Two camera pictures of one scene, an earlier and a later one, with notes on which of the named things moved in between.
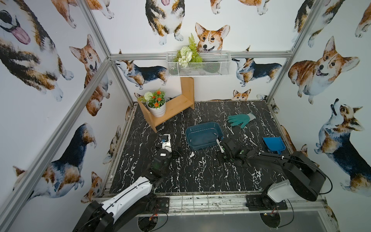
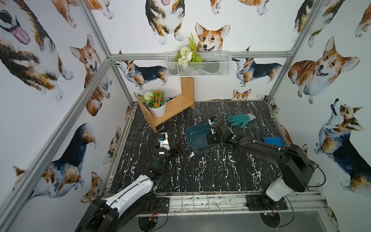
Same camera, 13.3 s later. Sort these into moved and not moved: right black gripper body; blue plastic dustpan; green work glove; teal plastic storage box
Moved: right black gripper body
Not moved: green work glove; blue plastic dustpan; teal plastic storage box
